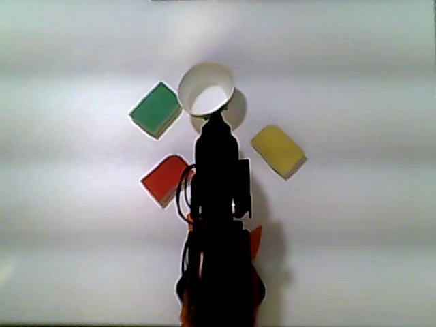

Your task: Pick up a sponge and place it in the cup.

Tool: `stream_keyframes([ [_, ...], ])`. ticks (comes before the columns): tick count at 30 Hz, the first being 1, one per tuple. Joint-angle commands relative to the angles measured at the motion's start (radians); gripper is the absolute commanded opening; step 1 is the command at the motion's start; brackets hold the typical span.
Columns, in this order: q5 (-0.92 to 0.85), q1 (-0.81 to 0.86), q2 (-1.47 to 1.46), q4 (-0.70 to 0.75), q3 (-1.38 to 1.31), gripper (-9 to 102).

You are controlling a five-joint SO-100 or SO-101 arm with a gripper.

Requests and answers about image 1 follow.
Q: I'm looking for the red rectangular sponge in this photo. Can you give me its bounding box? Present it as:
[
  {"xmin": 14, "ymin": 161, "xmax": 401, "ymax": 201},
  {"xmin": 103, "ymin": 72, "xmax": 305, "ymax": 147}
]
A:
[{"xmin": 139, "ymin": 155, "xmax": 190, "ymax": 209}]

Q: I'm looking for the white paper cup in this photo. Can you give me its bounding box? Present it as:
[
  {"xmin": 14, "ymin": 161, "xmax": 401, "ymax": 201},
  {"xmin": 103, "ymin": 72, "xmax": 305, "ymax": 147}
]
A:
[{"xmin": 176, "ymin": 61, "xmax": 236, "ymax": 122}]

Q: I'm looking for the green rectangular sponge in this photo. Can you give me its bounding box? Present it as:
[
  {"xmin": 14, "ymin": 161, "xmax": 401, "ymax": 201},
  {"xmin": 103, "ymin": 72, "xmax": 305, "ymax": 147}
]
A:
[{"xmin": 128, "ymin": 80, "xmax": 183, "ymax": 140}]

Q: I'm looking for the yellow rectangular sponge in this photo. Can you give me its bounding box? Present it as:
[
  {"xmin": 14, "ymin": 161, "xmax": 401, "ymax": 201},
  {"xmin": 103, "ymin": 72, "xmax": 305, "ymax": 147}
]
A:
[{"xmin": 250, "ymin": 124, "xmax": 308, "ymax": 181}]

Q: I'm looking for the orange table clamp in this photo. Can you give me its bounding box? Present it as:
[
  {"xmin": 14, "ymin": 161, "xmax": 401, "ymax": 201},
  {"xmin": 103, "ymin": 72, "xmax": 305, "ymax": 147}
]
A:
[{"xmin": 250, "ymin": 224, "xmax": 263, "ymax": 263}]

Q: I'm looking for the black cable loop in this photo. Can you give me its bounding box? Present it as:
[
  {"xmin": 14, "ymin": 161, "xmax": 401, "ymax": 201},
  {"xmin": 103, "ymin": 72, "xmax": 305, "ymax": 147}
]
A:
[{"xmin": 174, "ymin": 163, "xmax": 198, "ymax": 226}]

